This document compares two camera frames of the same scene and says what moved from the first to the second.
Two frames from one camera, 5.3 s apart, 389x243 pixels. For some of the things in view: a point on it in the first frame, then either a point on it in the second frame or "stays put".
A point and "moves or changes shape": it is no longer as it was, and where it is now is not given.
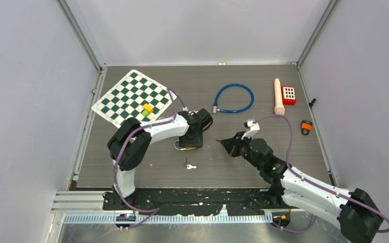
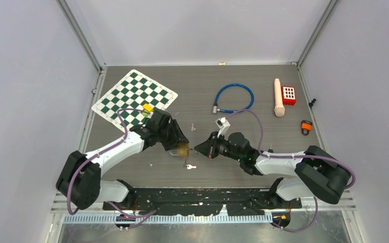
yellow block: [148, 107] stays put
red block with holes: [288, 95] stays put
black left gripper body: [195, 140] → [165, 137]
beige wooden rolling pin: [279, 109] stays put
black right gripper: [231, 146] → [209, 148]
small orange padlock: [306, 126] stays put
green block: [145, 113] stays put
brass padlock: [189, 148] moves or changes shape
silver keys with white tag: [188, 166] stays put
